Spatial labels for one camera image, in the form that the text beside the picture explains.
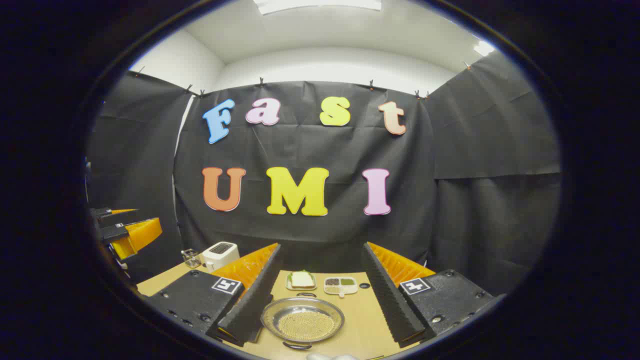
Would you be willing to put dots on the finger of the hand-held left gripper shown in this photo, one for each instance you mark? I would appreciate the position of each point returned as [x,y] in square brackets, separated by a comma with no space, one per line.
[142,235]
[122,220]

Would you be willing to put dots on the stainless steel pot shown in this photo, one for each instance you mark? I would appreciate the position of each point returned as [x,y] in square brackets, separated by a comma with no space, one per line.
[272,312]

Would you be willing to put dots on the white divided bean tray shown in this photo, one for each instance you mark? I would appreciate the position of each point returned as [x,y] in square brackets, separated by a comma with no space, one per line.
[340,286]

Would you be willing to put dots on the small glass cup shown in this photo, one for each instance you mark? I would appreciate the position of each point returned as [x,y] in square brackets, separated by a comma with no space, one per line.
[191,259]

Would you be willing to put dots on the pale rectangular sandwich plate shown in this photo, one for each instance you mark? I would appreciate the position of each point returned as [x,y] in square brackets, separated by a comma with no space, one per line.
[288,287]

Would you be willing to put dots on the white rounded object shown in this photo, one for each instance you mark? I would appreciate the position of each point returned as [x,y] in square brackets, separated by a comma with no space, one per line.
[332,357]

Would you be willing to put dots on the sandwich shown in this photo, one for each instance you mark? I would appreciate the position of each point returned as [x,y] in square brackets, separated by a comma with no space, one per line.
[302,279]

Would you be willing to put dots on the pile of soybeans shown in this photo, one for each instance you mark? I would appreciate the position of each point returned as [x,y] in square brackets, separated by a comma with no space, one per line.
[306,326]

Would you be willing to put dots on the large ceiling light panel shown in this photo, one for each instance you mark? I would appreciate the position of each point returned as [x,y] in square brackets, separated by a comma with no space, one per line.
[317,5]

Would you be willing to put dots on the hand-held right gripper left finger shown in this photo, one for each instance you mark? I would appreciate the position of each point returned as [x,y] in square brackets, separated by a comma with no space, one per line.
[255,300]

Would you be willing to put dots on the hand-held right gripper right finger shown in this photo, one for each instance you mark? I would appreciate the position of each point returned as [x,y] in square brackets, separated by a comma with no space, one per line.
[390,300]

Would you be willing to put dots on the white toaster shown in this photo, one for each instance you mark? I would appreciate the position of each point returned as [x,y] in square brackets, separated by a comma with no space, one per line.
[220,255]

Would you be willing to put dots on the small ceiling light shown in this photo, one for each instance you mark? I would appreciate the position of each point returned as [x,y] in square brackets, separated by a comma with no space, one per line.
[483,48]

